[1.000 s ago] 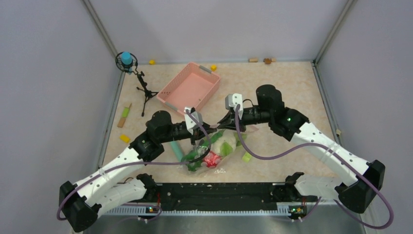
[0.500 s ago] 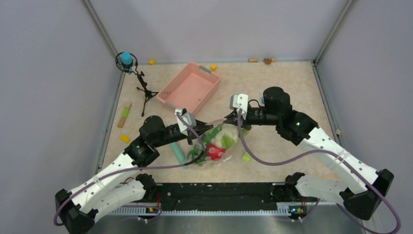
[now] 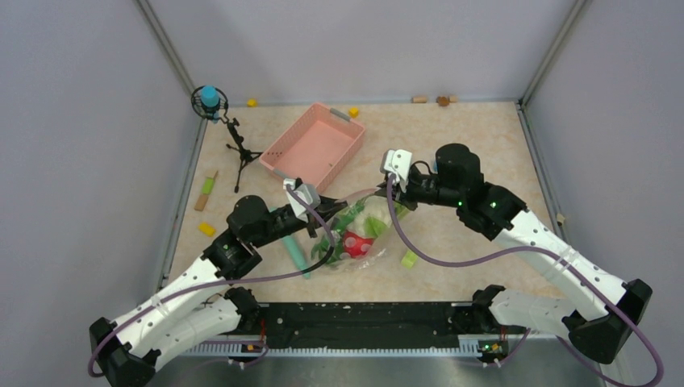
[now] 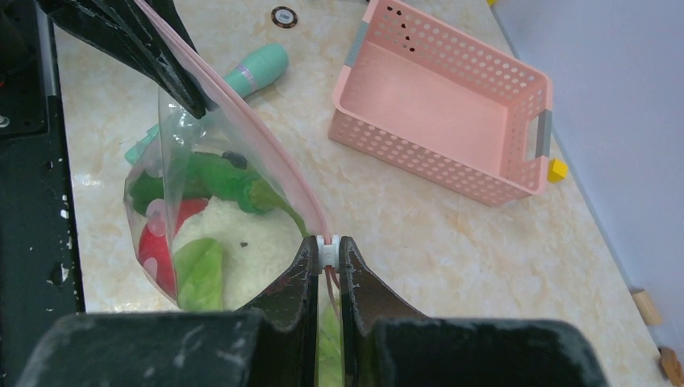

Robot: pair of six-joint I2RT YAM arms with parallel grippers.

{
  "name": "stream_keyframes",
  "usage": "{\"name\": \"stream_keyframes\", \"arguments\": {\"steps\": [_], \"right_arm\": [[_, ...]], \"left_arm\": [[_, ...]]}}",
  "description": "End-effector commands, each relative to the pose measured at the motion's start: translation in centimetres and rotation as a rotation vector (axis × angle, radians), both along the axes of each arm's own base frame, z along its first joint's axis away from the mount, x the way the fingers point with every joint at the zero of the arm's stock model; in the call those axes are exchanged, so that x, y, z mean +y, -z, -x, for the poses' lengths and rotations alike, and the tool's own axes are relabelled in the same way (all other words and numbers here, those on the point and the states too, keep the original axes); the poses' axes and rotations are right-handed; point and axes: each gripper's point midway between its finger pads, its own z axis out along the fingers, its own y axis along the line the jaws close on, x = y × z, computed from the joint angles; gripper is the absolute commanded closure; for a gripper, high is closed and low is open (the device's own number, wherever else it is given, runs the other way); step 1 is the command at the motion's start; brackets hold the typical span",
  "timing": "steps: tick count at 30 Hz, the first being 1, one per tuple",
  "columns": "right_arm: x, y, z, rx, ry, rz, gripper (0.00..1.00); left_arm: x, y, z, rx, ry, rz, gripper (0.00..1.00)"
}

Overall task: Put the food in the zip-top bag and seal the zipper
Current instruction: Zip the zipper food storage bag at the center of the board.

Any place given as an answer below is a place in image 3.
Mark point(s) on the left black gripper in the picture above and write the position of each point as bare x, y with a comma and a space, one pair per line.
329, 206

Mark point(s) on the yellow block at left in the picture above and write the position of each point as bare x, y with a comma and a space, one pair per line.
206, 229

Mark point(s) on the pink plastic basket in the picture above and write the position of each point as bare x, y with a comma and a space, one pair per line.
316, 147

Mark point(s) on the white cauliflower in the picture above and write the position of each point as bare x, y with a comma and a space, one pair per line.
373, 218

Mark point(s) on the green celery stalk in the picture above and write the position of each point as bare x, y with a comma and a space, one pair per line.
349, 213

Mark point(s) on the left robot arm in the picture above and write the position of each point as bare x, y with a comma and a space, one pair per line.
207, 299

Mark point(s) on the blue microphone on tripod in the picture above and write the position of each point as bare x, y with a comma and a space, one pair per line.
211, 103

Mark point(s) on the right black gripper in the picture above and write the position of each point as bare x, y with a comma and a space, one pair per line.
397, 192

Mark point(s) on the brown wooden piece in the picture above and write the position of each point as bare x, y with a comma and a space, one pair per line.
443, 101

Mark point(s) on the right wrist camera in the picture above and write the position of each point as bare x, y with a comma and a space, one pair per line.
397, 162

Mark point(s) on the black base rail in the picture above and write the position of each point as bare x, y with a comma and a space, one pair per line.
366, 325

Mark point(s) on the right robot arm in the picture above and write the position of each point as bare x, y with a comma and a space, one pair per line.
597, 311

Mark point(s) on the clear pink zip bag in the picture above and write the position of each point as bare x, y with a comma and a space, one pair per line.
338, 261

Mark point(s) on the teal silicone tool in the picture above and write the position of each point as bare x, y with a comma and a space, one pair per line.
296, 253

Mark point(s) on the green square block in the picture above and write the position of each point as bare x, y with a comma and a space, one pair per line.
409, 259

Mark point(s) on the green and wood stick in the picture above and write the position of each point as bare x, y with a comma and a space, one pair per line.
206, 189

